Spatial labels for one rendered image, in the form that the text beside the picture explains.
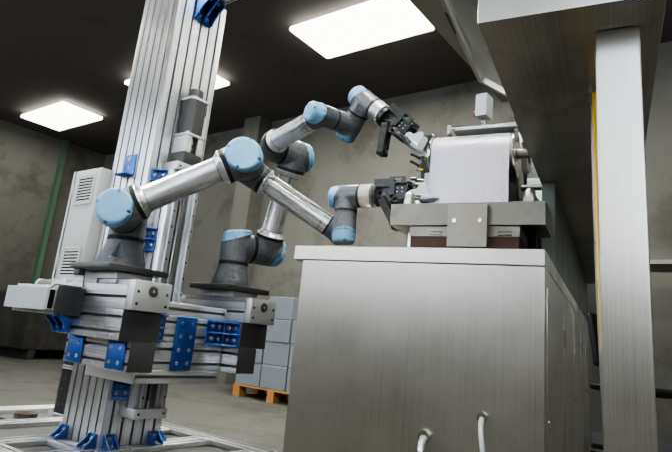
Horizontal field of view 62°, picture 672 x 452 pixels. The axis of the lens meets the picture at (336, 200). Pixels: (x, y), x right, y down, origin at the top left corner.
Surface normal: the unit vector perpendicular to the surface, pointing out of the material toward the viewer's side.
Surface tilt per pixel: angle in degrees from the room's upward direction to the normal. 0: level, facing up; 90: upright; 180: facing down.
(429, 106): 90
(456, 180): 90
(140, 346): 90
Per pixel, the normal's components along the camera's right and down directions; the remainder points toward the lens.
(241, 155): 0.22, -0.28
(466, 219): -0.43, -0.26
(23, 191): 0.81, -0.07
